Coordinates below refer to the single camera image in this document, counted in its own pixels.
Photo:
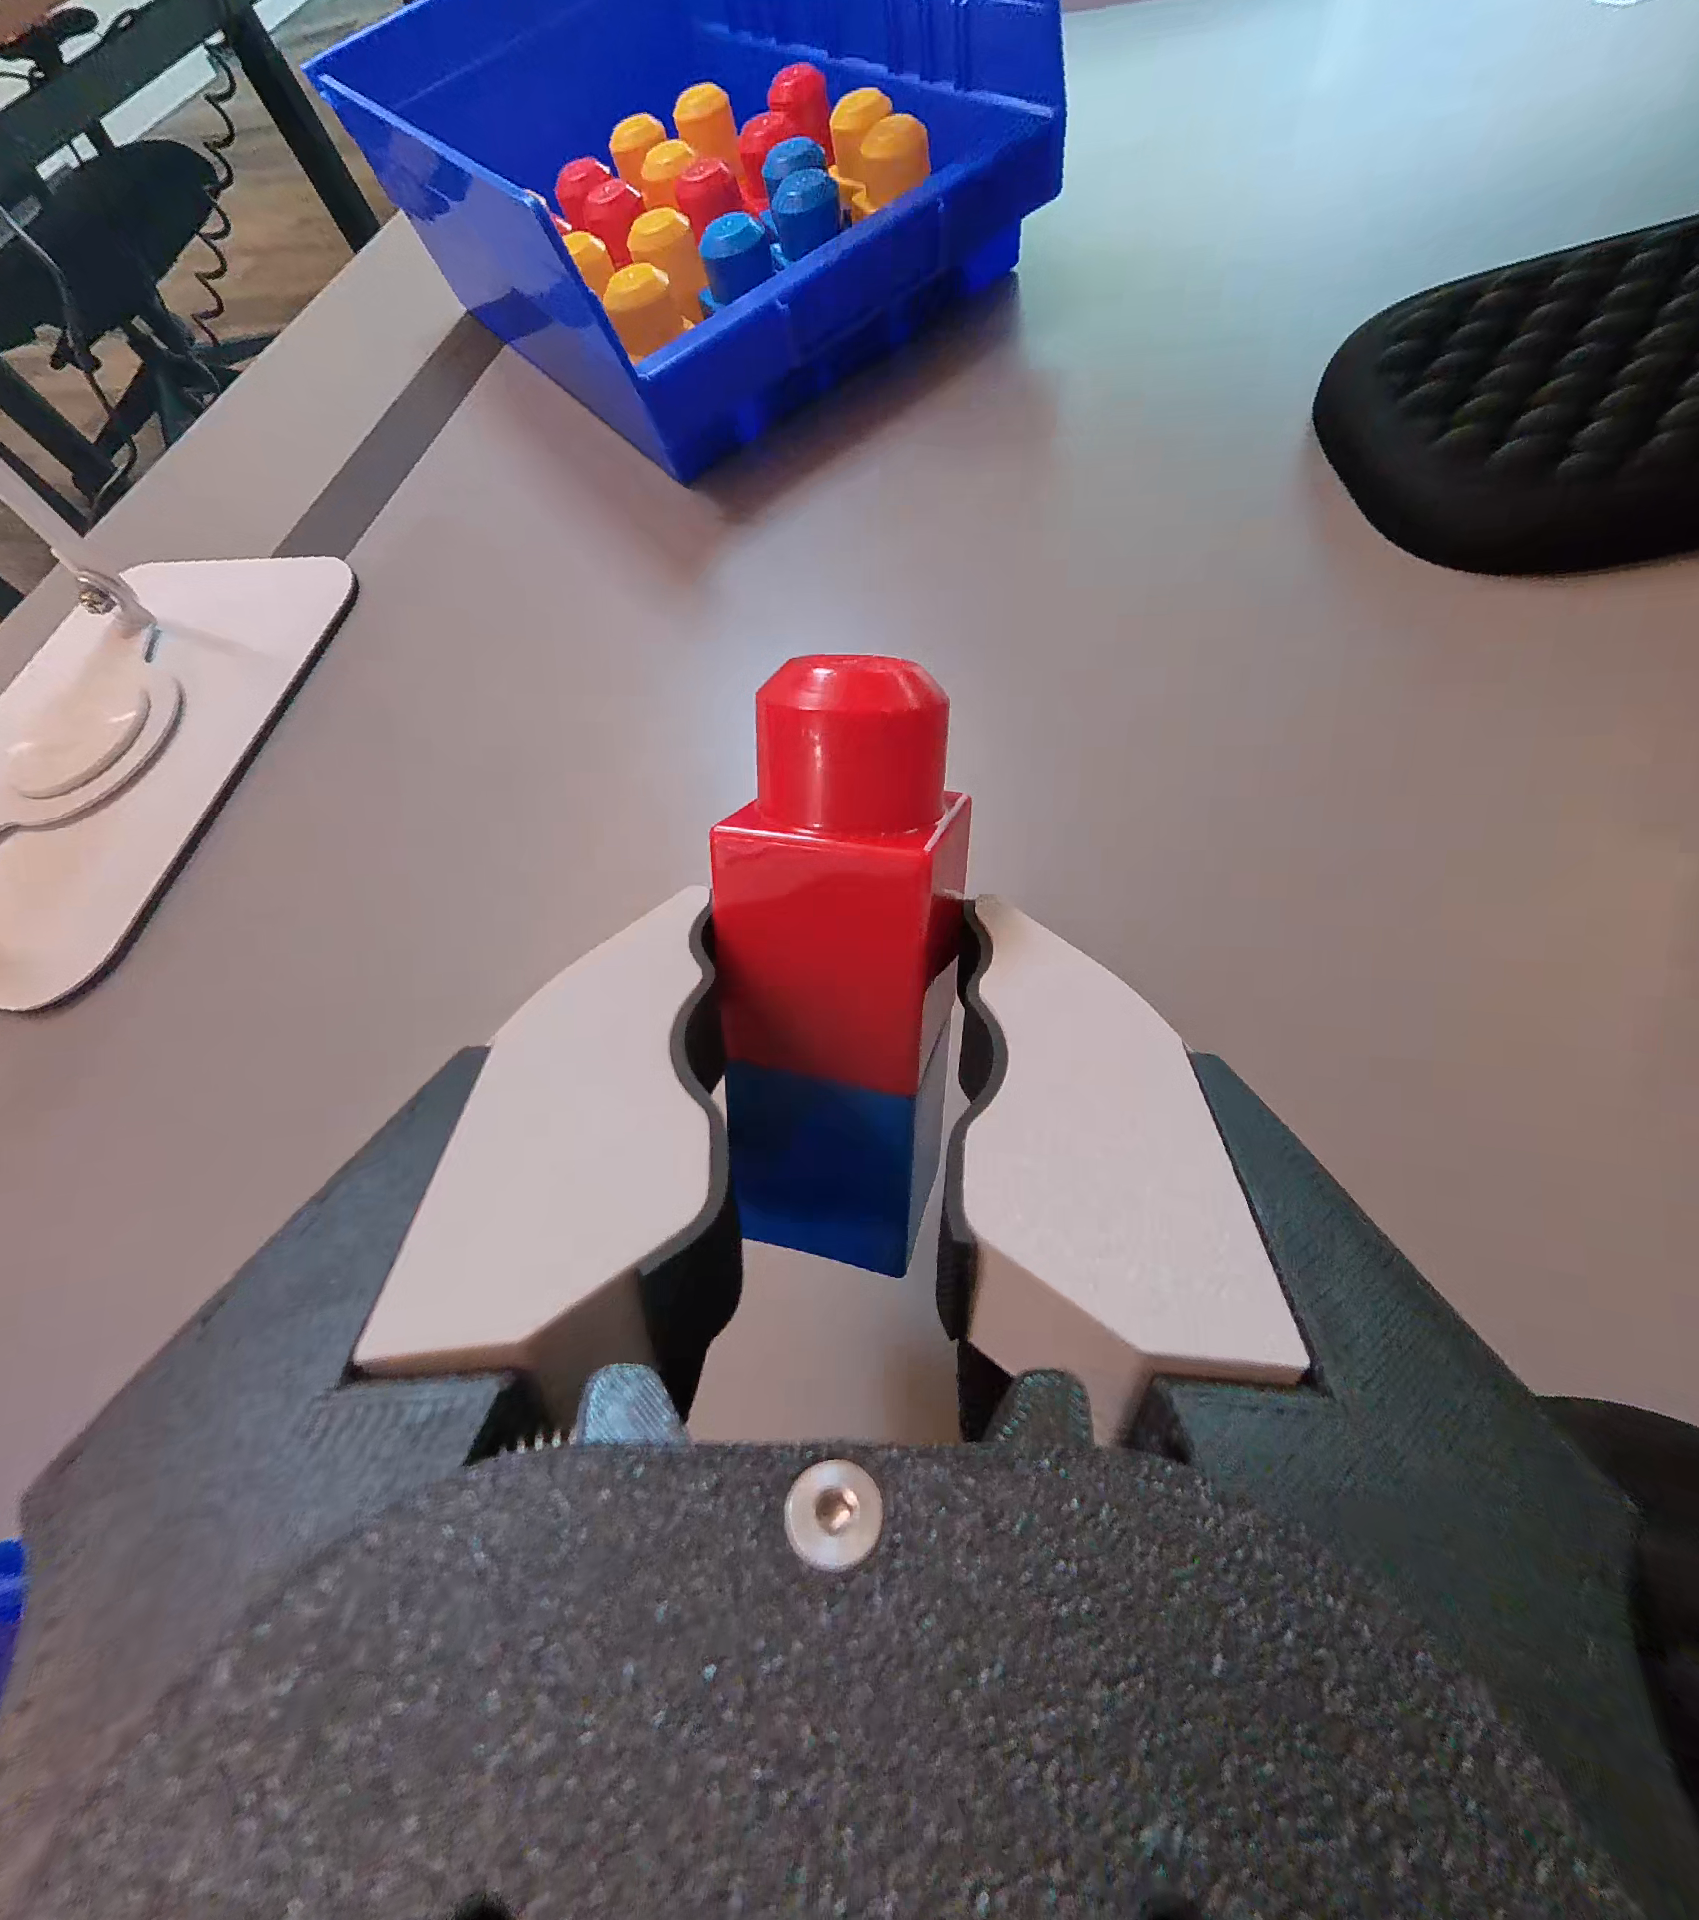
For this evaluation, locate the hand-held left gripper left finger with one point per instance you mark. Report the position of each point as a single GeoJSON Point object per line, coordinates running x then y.
{"type": "Point", "coordinates": [565, 1171]}

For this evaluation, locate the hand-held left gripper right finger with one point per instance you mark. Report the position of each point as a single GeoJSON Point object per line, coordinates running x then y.
{"type": "Point", "coordinates": [1118, 1187]}

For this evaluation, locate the blue mega block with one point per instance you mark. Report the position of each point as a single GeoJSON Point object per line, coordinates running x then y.
{"type": "Point", "coordinates": [819, 1154]}

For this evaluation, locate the red mega block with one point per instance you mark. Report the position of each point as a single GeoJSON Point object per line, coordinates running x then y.
{"type": "Point", "coordinates": [835, 931]}

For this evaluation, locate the pile of blocks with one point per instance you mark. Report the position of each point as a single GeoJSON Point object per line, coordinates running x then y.
{"type": "Point", "coordinates": [654, 300]}

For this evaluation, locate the white document stand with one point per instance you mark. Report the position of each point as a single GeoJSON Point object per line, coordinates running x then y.
{"type": "Point", "coordinates": [190, 779]}

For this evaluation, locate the black office chair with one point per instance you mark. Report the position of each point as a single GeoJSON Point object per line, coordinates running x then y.
{"type": "Point", "coordinates": [115, 211]}

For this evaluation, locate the wooden desk with black legs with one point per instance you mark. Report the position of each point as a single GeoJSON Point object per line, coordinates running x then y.
{"type": "Point", "coordinates": [309, 130]}

